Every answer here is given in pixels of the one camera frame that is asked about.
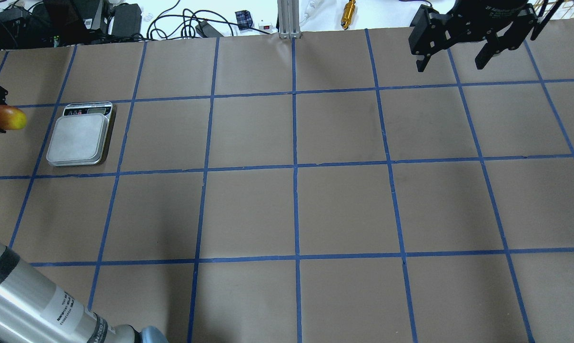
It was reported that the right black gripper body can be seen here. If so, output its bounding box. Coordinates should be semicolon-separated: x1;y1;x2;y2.
445;0;539;46

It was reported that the yellow mango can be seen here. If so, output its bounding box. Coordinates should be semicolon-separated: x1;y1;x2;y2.
0;104;28;131

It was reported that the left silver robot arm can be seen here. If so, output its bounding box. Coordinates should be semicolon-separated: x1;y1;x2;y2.
0;243;167;343

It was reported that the black electronics pile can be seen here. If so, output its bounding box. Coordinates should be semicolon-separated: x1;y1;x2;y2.
0;0;111;50

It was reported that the metal cylinder connector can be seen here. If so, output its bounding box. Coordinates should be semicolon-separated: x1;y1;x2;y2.
340;0;356;30

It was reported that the silver digital kitchen scale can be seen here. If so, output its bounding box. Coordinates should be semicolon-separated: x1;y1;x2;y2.
46;101;113;167

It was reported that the black power adapter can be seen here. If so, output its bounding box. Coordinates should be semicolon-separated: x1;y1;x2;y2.
111;3;142;39

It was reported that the small dark blue box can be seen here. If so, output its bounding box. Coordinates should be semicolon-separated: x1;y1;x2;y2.
235;10;253;31

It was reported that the aluminium frame post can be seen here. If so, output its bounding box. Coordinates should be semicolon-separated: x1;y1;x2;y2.
277;0;301;40

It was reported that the black cable bundle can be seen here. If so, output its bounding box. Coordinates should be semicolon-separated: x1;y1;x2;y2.
146;0;273;41

